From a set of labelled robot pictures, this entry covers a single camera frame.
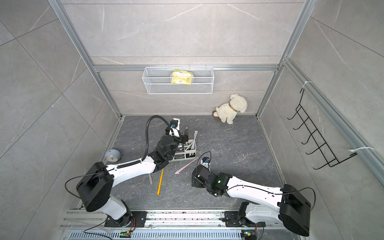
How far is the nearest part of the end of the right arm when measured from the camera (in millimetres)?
556

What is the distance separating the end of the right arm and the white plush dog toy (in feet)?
1.95

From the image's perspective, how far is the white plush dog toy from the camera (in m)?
1.06
